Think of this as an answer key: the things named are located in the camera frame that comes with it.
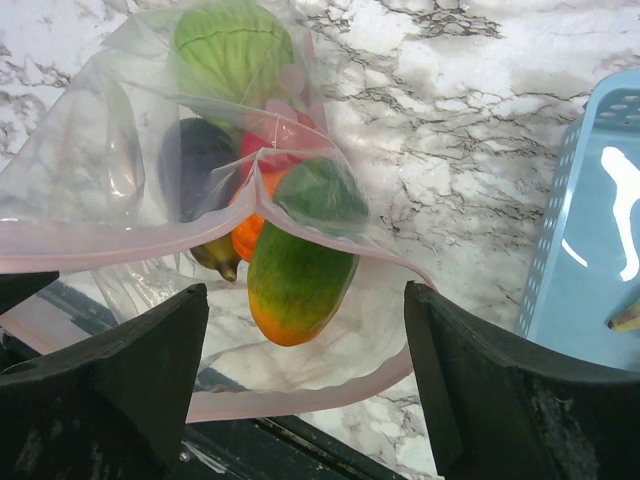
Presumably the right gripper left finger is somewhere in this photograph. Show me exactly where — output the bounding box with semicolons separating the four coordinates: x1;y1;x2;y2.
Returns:
1;284;209;479

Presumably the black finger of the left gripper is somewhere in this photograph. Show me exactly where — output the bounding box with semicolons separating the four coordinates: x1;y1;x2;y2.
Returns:
0;271;59;315

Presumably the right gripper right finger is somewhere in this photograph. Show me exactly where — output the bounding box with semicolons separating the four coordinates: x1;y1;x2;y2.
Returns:
404;281;639;479

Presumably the clear pink zip bag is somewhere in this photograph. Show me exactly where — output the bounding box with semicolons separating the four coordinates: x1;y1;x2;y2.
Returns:
1;1;425;423

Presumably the orange fruit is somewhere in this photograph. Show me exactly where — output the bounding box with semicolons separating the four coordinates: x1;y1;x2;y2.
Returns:
247;157;369;347

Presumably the orange mini pumpkin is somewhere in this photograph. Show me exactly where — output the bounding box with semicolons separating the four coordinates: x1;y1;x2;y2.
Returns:
231;169;288;263

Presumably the red tomato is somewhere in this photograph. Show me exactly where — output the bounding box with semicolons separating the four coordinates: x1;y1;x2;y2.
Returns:
239;110;315;174

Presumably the green cabbage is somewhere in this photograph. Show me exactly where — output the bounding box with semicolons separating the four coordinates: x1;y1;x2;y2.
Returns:
173;1;295;109

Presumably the small purple eggplant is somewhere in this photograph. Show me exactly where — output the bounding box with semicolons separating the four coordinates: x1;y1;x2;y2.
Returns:
607;300;640;333

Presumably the light blue plastic basket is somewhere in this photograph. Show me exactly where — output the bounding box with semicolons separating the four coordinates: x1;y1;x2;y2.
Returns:
516;70;639;371

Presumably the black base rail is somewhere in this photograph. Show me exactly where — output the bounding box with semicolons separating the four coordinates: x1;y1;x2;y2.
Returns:
0;279;401;480

